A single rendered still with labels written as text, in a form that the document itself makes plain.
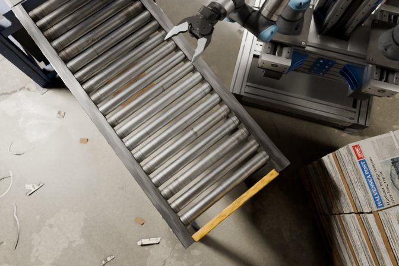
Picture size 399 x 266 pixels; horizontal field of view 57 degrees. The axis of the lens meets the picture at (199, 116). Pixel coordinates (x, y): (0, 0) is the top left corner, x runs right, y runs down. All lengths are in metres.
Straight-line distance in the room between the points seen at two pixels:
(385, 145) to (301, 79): 0.82
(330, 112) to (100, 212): 1.51
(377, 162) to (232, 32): 1.40
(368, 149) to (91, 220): 1.61
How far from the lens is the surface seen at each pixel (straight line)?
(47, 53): 1.81
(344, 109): 2.36
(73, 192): 2.45
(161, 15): 1.77
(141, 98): 1.62
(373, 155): 1.67
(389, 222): 1.56
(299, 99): 2.28
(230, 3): 1.28
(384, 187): 1.67
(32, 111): 2.65
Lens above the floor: 2.32
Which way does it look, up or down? 75 degrees down
